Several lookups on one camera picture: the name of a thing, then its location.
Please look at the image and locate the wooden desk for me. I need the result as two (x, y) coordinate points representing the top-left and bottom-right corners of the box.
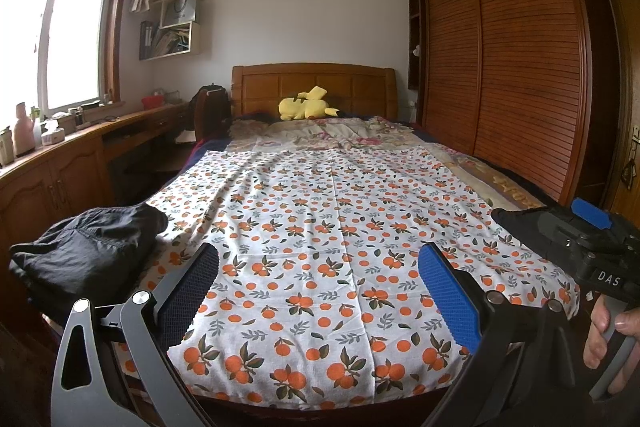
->
(0, 102), (193, 268)

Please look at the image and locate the orange fruit print bed sheet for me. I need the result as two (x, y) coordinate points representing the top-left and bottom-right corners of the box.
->
(112, 142), (581, 410)

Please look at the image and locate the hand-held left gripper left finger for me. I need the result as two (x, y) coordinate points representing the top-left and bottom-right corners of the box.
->
(50, 243), (221, 427)

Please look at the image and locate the folded black clothes pile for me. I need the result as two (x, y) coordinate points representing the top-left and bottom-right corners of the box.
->
(9, 204), (168, 328)

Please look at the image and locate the pink bottle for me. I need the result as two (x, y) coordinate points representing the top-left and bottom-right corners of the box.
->
(12, 102), (37, 158)

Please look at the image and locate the yellow plush toy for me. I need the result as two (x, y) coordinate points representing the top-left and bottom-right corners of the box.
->
(278, 86), (342, 122)

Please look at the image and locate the person's right hand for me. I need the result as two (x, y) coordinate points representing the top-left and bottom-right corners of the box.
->
(583, 296), (640, 397)

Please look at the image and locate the navy bed cover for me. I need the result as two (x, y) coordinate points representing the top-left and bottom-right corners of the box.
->
(182, 137), (233, 178)

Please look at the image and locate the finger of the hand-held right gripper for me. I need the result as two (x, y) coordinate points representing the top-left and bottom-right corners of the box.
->
(570, 198), (613, 230)
(542, 212), (591, 270)

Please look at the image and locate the floral quilt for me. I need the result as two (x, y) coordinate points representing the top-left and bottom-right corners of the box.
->
(227, 116), (546, 208)

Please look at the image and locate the wood framed window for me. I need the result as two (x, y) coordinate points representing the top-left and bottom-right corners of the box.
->
(0, 0), (138, 118)

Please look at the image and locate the wooden louvred wardrobe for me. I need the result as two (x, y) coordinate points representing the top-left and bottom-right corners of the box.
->
(406, 0), (621, 208)

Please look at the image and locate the wooden bed headboard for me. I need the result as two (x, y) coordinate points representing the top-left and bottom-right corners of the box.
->
(231, 63), (399, 120)

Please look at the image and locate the cream bottle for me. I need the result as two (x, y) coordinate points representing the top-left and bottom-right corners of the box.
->
(0, 127), (15, 168)

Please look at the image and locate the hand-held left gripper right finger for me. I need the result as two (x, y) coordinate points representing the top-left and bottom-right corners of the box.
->
(417, 243), (596, 427)

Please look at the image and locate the white paper bag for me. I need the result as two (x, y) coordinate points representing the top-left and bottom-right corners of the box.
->
(167, 0), (198, 25)

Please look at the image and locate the brass door handle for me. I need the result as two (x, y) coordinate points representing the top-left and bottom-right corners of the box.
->
(620, 124), (640, 192)

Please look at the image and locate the wooden door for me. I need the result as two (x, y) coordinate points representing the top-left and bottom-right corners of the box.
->
(590, 0), (640, 228)

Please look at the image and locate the white wall shelf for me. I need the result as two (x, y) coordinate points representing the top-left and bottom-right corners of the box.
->
(139, 0), (207, 60)

